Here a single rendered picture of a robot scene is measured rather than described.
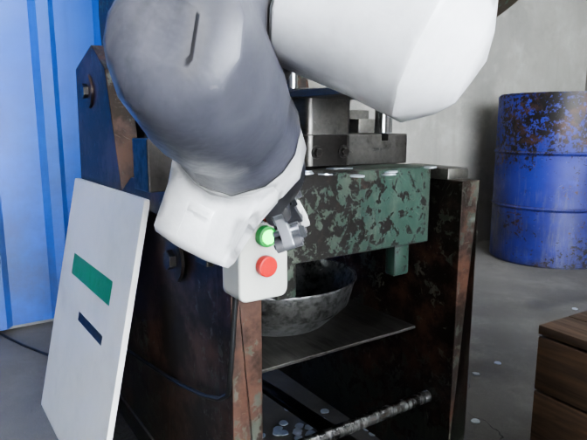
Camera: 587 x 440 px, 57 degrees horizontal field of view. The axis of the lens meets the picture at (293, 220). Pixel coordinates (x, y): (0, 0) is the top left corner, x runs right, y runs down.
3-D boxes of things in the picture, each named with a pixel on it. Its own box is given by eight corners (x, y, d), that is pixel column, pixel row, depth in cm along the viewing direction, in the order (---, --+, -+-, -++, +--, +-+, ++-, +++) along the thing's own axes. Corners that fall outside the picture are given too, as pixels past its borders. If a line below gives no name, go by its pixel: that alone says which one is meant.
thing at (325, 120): (406, 168, 91) (410, 85, 88) (341, 172, 83) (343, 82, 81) (318, 160, 111) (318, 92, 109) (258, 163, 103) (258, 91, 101)
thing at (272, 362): (415, 328, 113) (415, 325, 113) (231, 382, 89) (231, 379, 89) (300, 280, 147) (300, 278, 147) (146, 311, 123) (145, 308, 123)
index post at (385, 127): (393, 133, 109) (394, 85, 108) (382, 134, 108) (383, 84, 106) (383, 133, 112) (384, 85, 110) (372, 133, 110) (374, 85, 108)
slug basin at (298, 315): (390, 325, 113) (390, 278, 111) (246, 365, 94) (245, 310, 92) (297, 285, 140) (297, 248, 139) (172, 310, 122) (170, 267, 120)
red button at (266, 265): (278, 275, 71) (278, 255, 71) (259, 278, 70) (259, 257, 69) (272, 273, 72) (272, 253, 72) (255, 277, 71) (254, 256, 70)
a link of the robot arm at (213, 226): (278, 56, 38) (290, 91, 43) (113, 114, 39) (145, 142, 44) (332, 219, 35) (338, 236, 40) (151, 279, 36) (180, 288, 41)
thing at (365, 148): (407, 162, 111) (408, 133, 110) (207, 174, 87) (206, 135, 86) (320, 155, 136) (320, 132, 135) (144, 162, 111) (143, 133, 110)
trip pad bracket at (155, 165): (218, 267, 78) (215, 129, 74) (153, 278, 72) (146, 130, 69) (201, 258, 83) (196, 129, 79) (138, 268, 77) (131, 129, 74)
